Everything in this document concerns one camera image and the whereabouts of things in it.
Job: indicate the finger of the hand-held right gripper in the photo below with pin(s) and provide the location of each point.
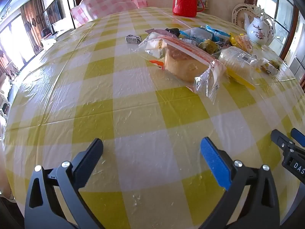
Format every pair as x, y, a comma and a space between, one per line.
299, 137
282, 140

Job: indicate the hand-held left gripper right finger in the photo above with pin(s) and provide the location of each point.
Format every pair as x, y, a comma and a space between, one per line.
214, 162

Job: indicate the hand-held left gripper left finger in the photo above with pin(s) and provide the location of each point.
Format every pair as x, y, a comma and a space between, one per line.
91, 151

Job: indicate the yellow bread packet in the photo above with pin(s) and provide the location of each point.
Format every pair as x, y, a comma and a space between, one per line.
240, 43

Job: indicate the small white candy packet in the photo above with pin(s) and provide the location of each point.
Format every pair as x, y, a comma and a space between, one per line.
133, 39

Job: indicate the blue and white snack packet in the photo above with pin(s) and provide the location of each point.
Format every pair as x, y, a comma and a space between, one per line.
195, 34
219, 33

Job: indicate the yellow checked tablecloth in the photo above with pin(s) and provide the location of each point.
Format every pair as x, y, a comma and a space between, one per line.
119, 100

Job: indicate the grey refrigerator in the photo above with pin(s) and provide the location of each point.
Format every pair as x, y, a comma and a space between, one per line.
297, 66

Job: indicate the white cracker packet yellow end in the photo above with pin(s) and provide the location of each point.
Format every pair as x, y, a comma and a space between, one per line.
238, 60

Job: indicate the cream ornate sofa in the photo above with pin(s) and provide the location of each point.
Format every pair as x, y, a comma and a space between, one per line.
4, 100

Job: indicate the clear cake packet orange stripe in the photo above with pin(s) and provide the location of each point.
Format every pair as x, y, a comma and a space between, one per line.
183, 64

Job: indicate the small black white packet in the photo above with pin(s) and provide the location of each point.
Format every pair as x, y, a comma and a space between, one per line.
222, 45

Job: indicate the white floral teapot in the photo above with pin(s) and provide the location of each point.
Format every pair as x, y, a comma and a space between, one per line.
258, 29

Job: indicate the round green snack packet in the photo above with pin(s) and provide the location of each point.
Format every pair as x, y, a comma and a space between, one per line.
209, 46

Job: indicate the white television cabinet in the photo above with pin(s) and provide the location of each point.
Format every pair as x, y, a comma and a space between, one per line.
53, 37

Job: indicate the glass paned door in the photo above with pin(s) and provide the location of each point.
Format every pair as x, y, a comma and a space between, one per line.
278, 2

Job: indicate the white ornate chair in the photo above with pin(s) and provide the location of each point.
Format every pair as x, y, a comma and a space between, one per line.
240, 10

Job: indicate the black snack packet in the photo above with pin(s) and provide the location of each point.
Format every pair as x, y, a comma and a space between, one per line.
172, 31

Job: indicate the brown patterned curtain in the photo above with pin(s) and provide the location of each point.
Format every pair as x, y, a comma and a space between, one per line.
32, 23

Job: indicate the television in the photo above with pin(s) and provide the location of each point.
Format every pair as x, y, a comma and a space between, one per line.
54, 12

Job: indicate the wooden corner shelf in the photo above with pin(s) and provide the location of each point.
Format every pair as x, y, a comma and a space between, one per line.
203, 3

